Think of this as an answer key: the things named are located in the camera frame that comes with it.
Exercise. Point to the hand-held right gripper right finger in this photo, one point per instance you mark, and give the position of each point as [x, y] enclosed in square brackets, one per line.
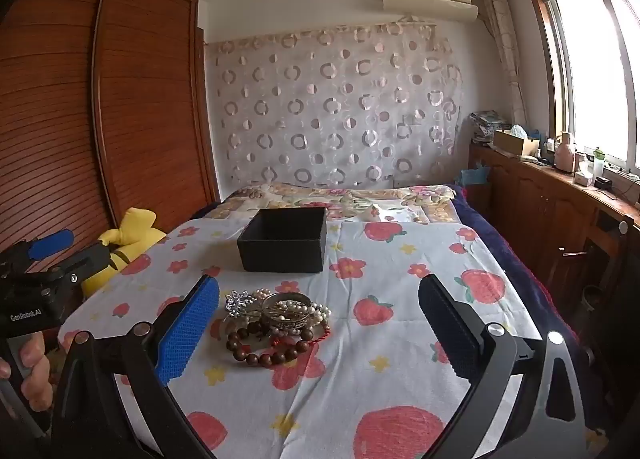
[450, 331]

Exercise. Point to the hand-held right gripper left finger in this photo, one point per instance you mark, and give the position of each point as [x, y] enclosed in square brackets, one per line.
[187, 329]

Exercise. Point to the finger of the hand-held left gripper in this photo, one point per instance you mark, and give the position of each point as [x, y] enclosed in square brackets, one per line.
[50, 242]
[90, 259]

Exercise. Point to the silver hairpin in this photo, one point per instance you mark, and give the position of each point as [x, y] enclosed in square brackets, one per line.
[240, 301]

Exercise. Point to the silver bangle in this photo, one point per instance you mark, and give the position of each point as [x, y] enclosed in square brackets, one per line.
[285, 315]

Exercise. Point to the black storage box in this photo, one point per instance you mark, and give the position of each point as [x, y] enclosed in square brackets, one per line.
[280, 254]

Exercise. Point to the person's left hand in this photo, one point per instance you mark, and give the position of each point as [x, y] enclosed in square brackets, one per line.
[35, 369]

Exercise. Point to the yellow plush toy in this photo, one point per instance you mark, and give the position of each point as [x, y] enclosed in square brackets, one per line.
[132, 226]

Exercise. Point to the dark blue blanket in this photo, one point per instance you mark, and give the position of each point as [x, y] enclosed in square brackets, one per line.
[505, 249]

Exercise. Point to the brown wooden wardrobe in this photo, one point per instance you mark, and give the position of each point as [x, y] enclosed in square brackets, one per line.
[75, 114]

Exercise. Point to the long wooden cabinet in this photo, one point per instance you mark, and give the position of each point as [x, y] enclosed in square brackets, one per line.
[545, 209]

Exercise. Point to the blue bag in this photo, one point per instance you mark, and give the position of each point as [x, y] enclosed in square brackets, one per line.
[475, 175]

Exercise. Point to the floral blanket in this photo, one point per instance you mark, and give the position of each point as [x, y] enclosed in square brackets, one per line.
[350, 201]

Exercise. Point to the black device white knob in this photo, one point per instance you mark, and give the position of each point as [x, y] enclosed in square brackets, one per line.
[611, 224]

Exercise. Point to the cardboard box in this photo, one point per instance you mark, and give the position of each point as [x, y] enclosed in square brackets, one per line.
[515, 144]

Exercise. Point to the small white container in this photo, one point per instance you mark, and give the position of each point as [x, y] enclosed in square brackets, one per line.
[583, 179]

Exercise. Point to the stack of magazines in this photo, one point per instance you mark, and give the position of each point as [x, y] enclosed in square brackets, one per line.
[487, 124]

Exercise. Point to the white plastic bag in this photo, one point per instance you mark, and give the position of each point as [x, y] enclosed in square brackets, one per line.
[518, 130]

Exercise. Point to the white bottle green cap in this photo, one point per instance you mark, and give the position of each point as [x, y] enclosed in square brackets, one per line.
[598, 163]

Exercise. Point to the circle patterned sheer curtain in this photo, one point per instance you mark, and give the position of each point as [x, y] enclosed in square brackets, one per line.
[330, 104]

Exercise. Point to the patterned window curtain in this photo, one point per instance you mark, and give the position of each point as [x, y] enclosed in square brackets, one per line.
[505, 49]

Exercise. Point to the window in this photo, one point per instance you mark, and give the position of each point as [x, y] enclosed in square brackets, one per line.
[595, 74]

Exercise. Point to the white air deflector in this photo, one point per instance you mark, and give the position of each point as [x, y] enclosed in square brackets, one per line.
[430, 10]

